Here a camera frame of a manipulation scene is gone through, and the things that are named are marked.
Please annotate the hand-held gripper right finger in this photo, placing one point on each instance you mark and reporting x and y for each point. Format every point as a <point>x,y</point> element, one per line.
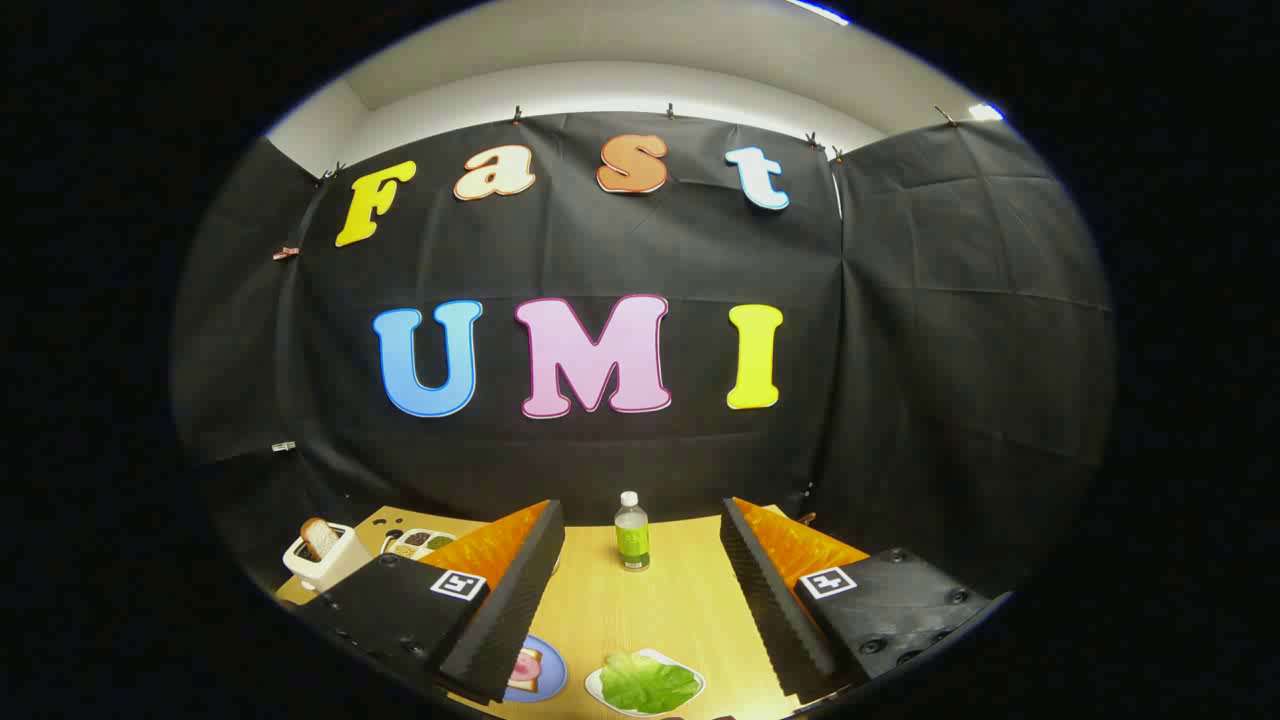
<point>770,610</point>

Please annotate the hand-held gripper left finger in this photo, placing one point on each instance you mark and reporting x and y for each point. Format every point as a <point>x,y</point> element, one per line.
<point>510,620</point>

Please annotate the green lettuce leaf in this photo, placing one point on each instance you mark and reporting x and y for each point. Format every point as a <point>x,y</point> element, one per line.
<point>645,685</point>

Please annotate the white bread slice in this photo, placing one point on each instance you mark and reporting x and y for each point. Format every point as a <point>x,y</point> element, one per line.
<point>320,538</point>
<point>538,655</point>

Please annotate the pink ham slice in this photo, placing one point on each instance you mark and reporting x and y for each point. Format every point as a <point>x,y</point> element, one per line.
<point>524,668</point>

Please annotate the blue round plate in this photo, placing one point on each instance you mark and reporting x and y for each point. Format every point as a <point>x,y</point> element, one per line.
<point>552,680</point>

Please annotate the white square plate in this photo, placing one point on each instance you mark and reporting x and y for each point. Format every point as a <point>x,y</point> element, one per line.
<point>660,656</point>

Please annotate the white divided tray with beans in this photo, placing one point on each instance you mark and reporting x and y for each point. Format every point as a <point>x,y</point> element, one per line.
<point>415,545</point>

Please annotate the green label plastic bottle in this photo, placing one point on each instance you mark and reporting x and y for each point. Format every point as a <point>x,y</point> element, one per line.
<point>632,540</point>

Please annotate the white toaster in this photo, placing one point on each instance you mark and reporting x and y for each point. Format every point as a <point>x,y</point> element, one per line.
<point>335,568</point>

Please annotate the black backdrop cloth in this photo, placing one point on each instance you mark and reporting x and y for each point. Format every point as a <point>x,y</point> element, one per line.
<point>600,250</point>

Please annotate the red clip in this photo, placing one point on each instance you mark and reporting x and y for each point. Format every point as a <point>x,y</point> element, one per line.
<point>285,253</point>

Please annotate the ceiling light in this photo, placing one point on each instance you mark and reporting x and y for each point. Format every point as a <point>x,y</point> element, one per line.
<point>985,112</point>

